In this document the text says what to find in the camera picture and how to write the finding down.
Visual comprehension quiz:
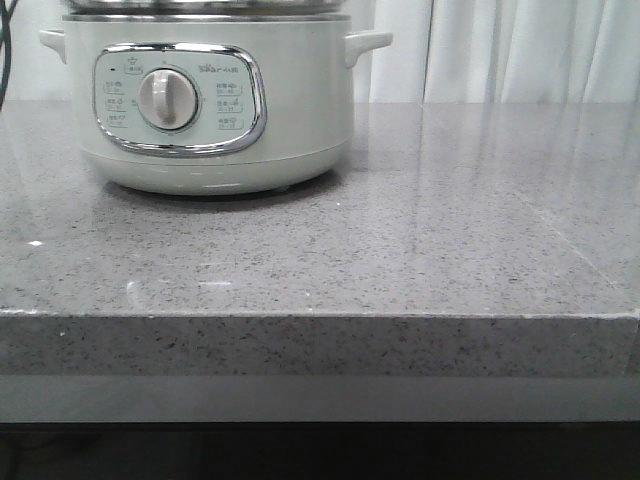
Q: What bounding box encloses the pale green electric cooking pot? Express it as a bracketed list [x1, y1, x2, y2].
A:
[39, 13, 393, 195]

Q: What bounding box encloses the white pleated curtain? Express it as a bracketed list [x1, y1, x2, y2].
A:
[0, 0, 640, 105]

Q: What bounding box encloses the thin black cable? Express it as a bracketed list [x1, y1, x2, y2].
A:
[0, 0, 21, 109]

